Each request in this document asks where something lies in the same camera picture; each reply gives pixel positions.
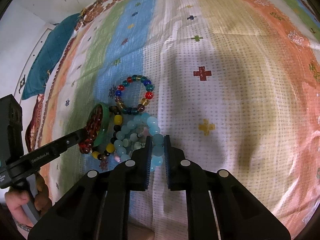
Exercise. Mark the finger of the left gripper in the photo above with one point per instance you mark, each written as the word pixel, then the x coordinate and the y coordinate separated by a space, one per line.
pixel 45 154

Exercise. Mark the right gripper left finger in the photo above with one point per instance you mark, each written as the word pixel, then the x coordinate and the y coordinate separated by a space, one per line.
pixel 97 206

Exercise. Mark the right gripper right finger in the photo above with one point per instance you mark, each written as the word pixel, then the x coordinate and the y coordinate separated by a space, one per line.
pixel 218 205

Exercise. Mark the green jade bangle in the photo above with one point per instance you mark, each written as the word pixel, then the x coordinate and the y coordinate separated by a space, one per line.
pixel 97 123

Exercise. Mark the left hand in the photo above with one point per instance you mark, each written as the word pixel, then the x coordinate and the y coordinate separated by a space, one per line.
pixel 15 199

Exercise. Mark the white headboard panel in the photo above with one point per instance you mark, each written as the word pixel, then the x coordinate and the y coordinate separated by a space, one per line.
pixel 35 49

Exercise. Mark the teal pillow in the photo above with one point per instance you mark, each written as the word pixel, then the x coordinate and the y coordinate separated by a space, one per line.
pixel 49 55

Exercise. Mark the striped colourful cloth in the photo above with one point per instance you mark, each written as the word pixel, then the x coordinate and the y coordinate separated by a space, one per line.
pixel 236 87

